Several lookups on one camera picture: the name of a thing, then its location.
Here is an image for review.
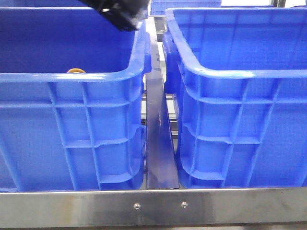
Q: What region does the yellow push button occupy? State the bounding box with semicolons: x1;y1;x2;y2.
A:
67;68;86;73

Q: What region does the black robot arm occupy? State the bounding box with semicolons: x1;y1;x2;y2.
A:
82;0;150;31

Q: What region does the steel centre divider bar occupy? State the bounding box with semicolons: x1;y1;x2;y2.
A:
145;33;180;190

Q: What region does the left blue plastic bin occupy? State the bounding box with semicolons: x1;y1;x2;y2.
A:
0;7;151;192

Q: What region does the blue plastic bin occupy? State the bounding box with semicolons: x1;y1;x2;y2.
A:
0;7;151;192
163;8;307;189

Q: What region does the right blue plastic bin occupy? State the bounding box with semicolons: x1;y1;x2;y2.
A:
163;8;307;189

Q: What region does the back right blue bin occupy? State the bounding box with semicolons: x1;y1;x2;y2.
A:
150;0;222;16

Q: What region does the back left blue bin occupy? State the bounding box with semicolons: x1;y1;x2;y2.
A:
0;0;88;7

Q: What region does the steel front rail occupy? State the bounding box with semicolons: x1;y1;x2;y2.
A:
0;187;307;228

